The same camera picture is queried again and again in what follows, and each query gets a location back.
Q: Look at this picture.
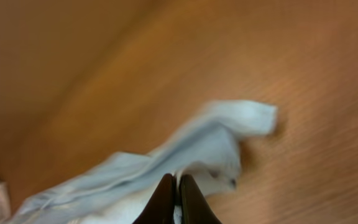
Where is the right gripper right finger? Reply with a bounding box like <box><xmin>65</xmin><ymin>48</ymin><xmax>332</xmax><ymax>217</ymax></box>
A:
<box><xmin>180</xmin><ymin>174</ymin><xmax>221</xmax><ymax>224</ymax></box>

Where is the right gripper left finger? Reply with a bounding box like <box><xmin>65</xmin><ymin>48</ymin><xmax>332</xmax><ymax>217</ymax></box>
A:
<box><xmin>133</xmin><ymin>174</ymin><xmax>176</xmax><ymax>224</ymax></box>

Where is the light blue printed t-shirt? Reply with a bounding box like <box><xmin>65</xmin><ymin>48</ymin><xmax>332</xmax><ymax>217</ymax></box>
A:
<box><xmin>12</xmin><ymin>100</ymin><xmax>277</xmax><ymax>224</ymax></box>

